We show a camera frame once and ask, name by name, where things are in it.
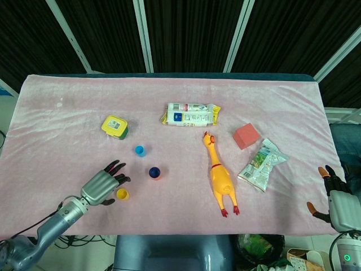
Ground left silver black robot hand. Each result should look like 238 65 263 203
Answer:
81 160 132 207

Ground right orange-tipped robot hand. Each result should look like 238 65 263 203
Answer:
306 165 361 231

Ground yellow plastic cup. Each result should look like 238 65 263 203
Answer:
116 188 131 202

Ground yellow-lidded green container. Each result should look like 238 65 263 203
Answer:
101 115 130 141

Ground cardboard box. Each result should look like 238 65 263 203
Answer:
286 247 325 271

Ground white metal rack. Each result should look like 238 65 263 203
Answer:
324 107 361 125

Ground green white snack bag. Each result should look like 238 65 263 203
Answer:
237 138 289 194

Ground black-lined trash bin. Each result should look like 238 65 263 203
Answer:
236 234 285 271

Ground blue-grey robot torso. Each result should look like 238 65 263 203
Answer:
112 234 235 271

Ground white yellow-ended snack package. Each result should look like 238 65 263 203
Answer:
160 102 221 127

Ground red foam cube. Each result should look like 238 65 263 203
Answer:
232 123 261 150

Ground yellow rubber chicken toy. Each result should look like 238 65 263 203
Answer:
202 131 241 218

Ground pink plush table cloth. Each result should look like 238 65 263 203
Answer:
0 73 347 237

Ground black floor cables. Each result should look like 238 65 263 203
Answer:
53 234 117 251

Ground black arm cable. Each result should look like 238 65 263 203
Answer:
0 200 64 245

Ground white partition frame post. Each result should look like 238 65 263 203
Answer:
45 0 93 74
224 0 256 73
313 28 361 82
132 0 155 73

